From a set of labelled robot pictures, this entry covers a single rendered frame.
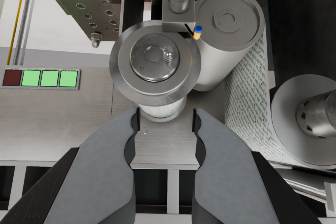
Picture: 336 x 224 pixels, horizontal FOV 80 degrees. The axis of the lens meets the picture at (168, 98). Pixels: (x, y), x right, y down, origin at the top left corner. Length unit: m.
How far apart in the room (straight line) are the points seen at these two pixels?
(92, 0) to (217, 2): 0.33
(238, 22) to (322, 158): 0.24
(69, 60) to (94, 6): 3.02
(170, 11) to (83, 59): 3.27
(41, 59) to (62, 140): 3.10
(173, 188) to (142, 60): 0.43
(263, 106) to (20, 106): 0.69
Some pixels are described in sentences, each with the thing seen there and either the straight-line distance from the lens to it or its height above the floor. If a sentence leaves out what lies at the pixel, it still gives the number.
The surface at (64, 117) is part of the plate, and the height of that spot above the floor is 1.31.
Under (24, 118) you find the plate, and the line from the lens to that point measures 0.77.
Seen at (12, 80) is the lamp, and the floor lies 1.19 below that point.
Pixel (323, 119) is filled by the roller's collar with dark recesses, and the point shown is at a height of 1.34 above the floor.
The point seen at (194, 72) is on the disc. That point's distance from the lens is 0.32.
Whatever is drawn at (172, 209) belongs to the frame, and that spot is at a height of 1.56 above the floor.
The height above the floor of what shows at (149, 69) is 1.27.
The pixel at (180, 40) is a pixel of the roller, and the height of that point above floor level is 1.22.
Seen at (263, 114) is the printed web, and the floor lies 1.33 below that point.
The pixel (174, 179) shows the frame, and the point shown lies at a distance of 0.64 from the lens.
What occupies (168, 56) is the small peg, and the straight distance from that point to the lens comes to 0.28.
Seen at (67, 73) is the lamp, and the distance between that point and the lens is 0.73.
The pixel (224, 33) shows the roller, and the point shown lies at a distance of 0.36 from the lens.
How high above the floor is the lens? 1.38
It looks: 12 degrees down
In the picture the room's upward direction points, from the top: 179 degrees counter-clockwise
